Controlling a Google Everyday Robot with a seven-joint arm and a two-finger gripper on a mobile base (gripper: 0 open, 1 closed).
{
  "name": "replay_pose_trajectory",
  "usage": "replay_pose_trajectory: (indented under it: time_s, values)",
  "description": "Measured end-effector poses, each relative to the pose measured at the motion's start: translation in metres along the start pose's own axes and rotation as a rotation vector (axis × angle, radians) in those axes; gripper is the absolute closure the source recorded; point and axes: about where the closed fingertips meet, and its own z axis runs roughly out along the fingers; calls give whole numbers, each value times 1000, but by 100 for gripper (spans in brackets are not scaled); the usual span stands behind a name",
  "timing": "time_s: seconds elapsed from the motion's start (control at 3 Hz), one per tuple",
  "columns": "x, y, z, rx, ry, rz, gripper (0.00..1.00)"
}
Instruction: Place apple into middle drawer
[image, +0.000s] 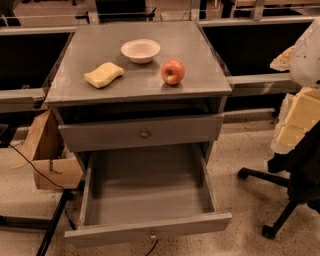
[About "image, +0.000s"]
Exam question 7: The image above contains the black floor cable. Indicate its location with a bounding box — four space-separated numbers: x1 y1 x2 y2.
8 143 77 231

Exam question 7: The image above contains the white paper bowl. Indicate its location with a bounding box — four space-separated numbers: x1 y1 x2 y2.
121 39 161 64

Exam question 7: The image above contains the closed top grey drawer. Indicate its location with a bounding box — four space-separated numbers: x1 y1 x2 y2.
59 114 224 152

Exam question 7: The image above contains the yellow sponge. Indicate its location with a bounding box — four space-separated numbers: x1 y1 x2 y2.
84 62 124 89

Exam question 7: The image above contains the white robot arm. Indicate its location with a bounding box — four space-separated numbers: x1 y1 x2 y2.
270 18 320 154

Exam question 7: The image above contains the brown cardboard box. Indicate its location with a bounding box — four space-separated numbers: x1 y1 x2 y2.
11 110 83 190

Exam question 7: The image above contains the red apple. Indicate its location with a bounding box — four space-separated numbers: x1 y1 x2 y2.
161 60 185 85

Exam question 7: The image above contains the open middle grey drawer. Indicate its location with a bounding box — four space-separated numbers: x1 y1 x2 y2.
65 143 232 248

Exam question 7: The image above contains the grey drawer cabinet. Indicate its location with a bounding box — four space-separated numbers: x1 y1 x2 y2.
44 20 234 249

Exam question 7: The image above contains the black metal stand leg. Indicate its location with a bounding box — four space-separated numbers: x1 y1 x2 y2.
0 189 72 256

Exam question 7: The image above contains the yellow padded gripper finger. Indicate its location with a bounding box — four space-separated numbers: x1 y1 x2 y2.
270 46 295 72
271 87 320 154

